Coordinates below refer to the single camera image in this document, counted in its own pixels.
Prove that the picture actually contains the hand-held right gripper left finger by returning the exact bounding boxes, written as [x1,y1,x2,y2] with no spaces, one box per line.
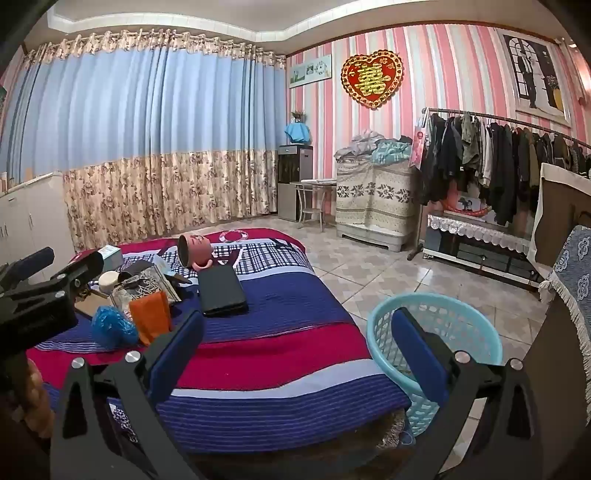
[50,310,206,480]

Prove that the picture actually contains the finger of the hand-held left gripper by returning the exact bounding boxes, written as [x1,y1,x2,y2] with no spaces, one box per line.
[28,251,105,303]
[0,247,55,291]

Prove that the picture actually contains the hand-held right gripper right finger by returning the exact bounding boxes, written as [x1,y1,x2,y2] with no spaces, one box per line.
[392,307,543,480]

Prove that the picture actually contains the orange packet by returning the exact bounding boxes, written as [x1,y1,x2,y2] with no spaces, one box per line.
[128,291,172,347]

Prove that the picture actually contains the light blue plastic basket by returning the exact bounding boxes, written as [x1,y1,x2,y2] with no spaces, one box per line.
[367,294,504,437]

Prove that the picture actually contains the blue plastic bag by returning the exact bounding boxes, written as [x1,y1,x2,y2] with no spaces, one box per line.
[91,305,139,347]

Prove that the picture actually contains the person's left hand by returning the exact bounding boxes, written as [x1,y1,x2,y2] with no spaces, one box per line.
[25,359,57,439]

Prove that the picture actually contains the teal cardboard box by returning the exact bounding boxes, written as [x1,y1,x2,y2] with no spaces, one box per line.
[98,244,122,273]

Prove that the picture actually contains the white cabinet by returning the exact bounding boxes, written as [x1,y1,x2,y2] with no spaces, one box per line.
[0,172,77,278]

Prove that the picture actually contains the black zip case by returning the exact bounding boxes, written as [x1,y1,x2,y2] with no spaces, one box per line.
[198,266,249,318]

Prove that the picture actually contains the striped red blue blanket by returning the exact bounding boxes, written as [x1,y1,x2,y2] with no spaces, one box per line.
[25,227,411,455]

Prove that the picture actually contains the pink cup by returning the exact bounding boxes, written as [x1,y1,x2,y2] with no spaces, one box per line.
[178,233,214,271]

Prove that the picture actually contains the low dark cabinet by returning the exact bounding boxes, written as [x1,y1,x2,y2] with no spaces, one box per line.
[422,213,546,291]

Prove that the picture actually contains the white lace cloth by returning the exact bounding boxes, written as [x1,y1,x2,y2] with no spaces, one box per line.
[427,213,536,254]

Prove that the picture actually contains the blue floral curtain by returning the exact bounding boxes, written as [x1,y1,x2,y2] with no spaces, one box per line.
[0,28,288,250]

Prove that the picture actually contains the brown wooden cabinet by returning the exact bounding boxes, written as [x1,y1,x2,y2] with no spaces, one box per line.
[522,286,591,480]

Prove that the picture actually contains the patterned cloth covered appliance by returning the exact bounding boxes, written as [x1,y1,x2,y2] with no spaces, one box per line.
[335,154,421,252]

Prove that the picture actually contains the blue fringed patterned cloth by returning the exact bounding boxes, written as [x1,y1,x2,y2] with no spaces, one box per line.
[539,224,591,365]

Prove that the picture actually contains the brown board with beige cloth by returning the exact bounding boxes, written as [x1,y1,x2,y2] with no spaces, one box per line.
[529,162,591,268]

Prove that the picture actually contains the small metal table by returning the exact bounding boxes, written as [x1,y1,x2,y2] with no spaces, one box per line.
[290,179,338,232]

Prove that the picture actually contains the grey water dispenser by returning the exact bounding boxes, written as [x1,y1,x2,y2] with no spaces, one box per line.
[277,144,314,223]

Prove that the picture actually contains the pink hanging bag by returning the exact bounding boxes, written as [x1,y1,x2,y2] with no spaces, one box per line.
[409,121,432,168]

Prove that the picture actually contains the row of hanging clothes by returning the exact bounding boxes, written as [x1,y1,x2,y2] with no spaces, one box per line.
[418,111,591,227]

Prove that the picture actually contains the pile of clothes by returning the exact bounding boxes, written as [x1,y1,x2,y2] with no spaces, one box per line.
[335,129,413,166]

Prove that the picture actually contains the blue cloth cover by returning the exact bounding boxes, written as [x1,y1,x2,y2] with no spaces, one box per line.
[284,121,311,145]

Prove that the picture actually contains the metal clothes rack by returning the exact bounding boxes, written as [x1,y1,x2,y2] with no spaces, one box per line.
[409,107,591,261]

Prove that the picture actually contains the red gold heart decoration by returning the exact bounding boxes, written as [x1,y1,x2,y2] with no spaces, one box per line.
[342,52,404,110]

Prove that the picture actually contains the wall poster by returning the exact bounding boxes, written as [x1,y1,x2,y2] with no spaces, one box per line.
[496,28,573,127]

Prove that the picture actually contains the landscape wall picture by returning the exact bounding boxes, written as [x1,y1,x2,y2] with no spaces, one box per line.
[289,54,333,88]

